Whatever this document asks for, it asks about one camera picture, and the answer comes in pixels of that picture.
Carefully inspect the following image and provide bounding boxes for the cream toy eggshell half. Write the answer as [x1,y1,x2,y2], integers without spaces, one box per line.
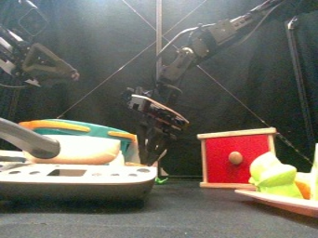
[23,134,122,165]

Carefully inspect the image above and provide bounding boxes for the teal toy pan orange trim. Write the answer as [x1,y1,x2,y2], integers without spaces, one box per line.
[18,118,138,156]

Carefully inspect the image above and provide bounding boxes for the red wooden drawer box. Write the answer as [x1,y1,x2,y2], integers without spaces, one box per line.
[197,126,278,190]

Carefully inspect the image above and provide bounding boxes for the green plush toy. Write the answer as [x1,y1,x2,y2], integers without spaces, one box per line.
[248,151,313,201]

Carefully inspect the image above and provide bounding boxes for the pink plastic tray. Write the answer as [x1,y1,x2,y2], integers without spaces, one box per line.
[234,188,318,218]

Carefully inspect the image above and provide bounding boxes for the thin diagonal brace wire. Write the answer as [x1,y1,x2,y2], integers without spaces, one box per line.
[57,0,209,119]
[121,0,315,165]

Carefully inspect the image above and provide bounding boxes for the grey toy utensil handle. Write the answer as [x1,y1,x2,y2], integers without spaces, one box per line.
[0,116,62,160]

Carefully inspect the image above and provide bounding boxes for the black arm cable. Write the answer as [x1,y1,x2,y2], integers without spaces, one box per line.
[158,26,204,57]

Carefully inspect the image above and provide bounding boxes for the vertical metal frame pole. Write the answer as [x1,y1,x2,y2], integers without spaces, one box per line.
[154,0,165,83]

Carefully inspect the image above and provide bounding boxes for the black curved frame post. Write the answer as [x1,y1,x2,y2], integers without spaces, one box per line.
[285,16,318,156]

